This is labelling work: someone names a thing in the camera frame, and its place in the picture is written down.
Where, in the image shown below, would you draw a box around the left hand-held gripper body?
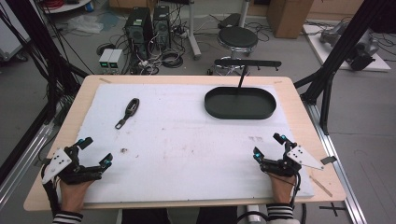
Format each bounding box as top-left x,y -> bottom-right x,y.
41,145 -> 104,186

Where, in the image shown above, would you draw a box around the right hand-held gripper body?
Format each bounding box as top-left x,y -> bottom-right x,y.
261,140 -> 325,178

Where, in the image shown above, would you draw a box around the person's right hand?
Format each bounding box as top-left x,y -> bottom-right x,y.
266,173 -> 297,205

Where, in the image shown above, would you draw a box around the person's left hand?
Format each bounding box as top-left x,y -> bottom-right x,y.
59,178 -> 95,215

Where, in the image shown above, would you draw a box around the small black tape piece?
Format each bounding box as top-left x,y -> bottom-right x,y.
319,155 -> 338,166

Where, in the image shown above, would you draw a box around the thin wooden stick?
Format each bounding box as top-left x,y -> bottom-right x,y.
308,175 -> 333,198

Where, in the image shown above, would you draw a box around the black stand with oval tray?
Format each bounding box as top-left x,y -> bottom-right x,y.
204,58 -> 283,120

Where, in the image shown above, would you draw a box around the white foam mat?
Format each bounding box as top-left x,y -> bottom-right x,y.
75,82 -> 316,203

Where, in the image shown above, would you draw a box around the white power supply box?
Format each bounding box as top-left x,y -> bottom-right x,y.
98,48 -> 115,75
107,49 -> 124,75

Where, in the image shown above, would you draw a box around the person's legs in dark trousers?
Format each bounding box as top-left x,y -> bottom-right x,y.
120,206 -> 239,224

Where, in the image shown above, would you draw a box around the black round stool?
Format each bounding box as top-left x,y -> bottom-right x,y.
217,25 -> 260,59

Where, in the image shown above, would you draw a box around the white board with grey devices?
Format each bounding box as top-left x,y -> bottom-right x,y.
303,21 -> 392,73

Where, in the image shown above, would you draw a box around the clear plastic bag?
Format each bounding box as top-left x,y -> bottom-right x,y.
65,14 -> 105,35

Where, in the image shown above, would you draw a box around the brown cardboard box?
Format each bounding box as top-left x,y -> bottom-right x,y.
266,0 -> 315,40

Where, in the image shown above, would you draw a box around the large black computer tower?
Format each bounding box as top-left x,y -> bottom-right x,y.
124,7 -> 154,62

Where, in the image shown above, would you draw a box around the grey metal desk leg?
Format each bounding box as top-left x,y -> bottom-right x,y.
186,0 -> 203,61

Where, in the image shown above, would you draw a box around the white round table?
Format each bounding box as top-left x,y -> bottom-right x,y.
42,0 -> 92,15

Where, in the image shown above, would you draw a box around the slim black computer tower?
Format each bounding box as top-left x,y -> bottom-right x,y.
152,5 -> 172,51

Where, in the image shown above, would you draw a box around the right hand-held gripper black cable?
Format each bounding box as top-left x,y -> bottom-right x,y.
289,171 -> 303,209

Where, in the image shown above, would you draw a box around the aluminium rail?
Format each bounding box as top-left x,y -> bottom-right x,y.
0,123 -> 54,210
304,101 -> 369,224

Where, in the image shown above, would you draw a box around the black metal frame strut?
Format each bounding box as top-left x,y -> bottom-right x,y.
0,0 -> 90,185
293,0 -> 396,136

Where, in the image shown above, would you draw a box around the coiled black cable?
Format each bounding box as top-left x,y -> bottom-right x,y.
161,50 -> 185,69

